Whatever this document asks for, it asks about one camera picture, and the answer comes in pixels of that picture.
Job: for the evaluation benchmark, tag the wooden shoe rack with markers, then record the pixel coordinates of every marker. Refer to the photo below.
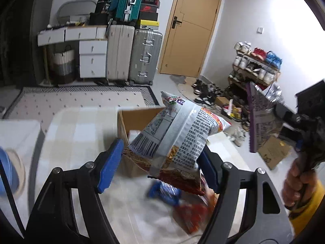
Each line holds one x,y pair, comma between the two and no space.
238,81

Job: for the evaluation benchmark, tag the white grey woven basket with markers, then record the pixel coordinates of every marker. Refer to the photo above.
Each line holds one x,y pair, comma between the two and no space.
62,63

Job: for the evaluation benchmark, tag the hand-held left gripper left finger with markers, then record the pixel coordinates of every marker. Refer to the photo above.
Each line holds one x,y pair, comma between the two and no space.
111,165

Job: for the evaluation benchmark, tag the round beige mat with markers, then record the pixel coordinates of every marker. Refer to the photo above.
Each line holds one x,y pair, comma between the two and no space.
186,90

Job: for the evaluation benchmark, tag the brown cardboard carton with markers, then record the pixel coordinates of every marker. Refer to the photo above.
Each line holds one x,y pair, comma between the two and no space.
274,152

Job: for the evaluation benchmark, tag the grey oval mirror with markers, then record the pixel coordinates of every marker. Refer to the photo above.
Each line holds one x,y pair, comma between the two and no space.
76,7

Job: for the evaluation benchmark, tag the black printed bag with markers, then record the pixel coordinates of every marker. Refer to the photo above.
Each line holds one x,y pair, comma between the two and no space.
102,5

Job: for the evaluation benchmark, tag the grey snack bag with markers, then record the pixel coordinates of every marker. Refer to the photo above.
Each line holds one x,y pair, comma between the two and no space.
177,137

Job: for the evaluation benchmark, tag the white desk with drawers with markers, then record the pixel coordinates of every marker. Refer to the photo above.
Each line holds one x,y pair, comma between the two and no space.
92,61

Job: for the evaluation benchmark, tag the red crisp packet blue print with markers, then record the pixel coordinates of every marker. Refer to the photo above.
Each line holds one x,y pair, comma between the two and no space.
190,216

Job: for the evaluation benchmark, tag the blue snack packet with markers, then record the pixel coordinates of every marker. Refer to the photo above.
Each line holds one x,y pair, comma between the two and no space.
165,192

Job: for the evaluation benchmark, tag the grey doormat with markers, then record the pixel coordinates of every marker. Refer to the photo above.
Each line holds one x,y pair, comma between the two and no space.
177,79

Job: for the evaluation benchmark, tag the dark grey refrigerator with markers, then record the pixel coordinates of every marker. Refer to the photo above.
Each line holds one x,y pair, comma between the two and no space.
42,17

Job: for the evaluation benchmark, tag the stack of blue bowls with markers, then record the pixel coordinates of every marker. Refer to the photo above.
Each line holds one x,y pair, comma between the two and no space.
7,172

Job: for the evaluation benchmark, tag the brown cardboard box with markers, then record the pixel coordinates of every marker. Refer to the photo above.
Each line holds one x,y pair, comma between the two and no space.
134,118

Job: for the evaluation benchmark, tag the black wardrobe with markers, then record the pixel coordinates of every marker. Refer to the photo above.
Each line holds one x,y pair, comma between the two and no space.
15,43

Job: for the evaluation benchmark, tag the silver suitcase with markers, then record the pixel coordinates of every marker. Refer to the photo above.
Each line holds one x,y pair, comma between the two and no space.
144,56

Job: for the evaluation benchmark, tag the shoe rack with shoes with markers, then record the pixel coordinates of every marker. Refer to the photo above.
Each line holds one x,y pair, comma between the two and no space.
254,61

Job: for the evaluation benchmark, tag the tan wooden door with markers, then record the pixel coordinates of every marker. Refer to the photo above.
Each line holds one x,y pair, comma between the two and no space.
193,43

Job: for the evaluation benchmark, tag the person's right hand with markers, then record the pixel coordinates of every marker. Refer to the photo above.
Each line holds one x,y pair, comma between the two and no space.
292,183

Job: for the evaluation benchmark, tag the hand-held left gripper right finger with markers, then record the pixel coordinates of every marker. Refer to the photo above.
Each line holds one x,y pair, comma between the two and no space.
208,172

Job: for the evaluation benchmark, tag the white light switch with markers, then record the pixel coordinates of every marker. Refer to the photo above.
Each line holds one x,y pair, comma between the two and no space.
260,30

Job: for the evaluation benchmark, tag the pile of dark sneakers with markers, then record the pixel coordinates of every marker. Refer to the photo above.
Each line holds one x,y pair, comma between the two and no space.
205,92

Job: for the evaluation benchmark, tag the black storage box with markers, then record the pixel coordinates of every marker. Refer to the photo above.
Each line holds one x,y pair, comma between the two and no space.
100,19

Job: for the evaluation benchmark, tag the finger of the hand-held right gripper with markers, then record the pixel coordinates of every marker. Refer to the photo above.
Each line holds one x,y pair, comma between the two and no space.
287,114

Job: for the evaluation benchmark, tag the silver purple snack packet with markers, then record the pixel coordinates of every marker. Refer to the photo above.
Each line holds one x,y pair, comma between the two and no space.
261,117

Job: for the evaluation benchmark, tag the colourful wrappers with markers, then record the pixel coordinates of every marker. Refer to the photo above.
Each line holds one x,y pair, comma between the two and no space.
232,110

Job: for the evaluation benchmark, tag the teal suitcase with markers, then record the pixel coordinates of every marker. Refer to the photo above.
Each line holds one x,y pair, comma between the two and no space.
129,2

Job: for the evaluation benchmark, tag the beige plates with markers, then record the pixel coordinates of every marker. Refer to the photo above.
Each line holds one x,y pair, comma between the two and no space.
21,167

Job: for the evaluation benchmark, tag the beige suitcase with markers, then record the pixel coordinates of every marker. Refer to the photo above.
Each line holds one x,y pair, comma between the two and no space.
119,56

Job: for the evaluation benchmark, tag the black red shoe box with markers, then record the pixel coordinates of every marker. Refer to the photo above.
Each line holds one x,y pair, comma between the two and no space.
149,9

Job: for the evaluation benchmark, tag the white low sneaker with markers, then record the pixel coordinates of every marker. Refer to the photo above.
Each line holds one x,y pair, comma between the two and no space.
240,137

